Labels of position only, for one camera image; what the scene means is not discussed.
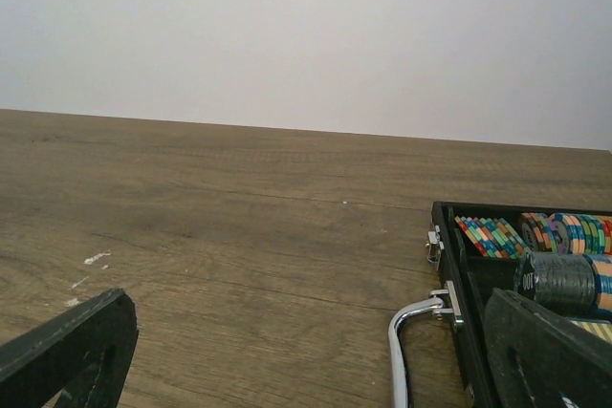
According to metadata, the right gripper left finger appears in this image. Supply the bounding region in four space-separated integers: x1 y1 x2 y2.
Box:
1 288 139 407

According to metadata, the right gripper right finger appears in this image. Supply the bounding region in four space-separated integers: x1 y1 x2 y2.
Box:
484 289 611 407

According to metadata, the black chip row in case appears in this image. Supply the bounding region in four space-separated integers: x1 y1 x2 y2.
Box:
514 252 611 316

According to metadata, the black poker case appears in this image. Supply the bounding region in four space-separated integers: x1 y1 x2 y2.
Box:
387 201 612 408

